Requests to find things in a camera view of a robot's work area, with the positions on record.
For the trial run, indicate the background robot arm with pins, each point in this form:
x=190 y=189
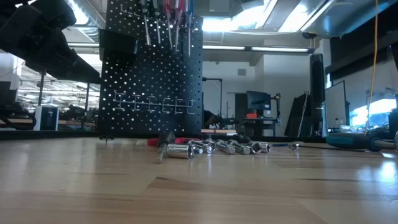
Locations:
x=230 y=122

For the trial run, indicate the black background desk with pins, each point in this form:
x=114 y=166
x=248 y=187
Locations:
x=261 y=119

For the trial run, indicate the black leaning panels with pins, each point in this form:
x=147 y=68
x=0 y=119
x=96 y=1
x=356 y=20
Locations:
x=295 y=118

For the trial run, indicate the person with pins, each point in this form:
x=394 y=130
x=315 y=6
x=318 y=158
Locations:
x=209 y=119

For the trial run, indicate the black tower fan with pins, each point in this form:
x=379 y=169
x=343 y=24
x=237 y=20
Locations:
x=317 y=93

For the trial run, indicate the silver ceiling duct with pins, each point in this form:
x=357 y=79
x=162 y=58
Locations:
x=335 y=18

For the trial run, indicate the thin black pole stand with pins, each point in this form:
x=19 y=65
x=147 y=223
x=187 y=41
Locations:
x=211 y=79

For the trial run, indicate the black monitor on stand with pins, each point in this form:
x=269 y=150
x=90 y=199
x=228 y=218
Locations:
x=258 y=100

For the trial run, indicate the small orange object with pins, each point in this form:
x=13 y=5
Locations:
x=252 y=116

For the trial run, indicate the screwdrivers hung on pegboard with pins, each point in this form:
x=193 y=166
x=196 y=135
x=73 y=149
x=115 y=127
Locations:
x=133 y=13

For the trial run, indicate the bright display screen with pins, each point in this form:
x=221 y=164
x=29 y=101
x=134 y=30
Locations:
x=379 y=112

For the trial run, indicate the white floor container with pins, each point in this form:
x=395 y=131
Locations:
x=45 y=119

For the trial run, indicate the black pegboard foot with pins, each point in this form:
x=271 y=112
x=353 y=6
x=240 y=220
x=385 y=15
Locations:
x=106 y=137

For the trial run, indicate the ceiling security camera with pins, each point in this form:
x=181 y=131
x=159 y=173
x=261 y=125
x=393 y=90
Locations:
x=309 y=35

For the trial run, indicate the black perforated pegboard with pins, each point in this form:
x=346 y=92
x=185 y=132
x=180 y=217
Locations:
x=149 y=74

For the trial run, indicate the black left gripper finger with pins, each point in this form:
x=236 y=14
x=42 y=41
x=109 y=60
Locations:
x=71 y=68

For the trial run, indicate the grey wall vent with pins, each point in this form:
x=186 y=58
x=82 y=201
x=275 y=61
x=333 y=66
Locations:
x=242 y=72

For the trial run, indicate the black aluminium table frame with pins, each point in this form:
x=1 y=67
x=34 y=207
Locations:
x=46 y=134

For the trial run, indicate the wooden background bench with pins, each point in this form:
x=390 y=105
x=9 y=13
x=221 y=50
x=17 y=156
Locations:
x=71 y=123

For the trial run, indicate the ceiling light strip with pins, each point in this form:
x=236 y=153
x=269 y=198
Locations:
x=87 y=44
x=264 y=48

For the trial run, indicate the white panel black frame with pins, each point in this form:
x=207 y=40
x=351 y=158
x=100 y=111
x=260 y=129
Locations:
x=335 y=105

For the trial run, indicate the dark overhead beam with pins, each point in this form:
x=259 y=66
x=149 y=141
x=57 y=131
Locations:
x=357 y=56

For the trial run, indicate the black plastic pegboard bin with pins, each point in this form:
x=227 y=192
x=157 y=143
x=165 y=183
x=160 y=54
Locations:
x=118 y=46

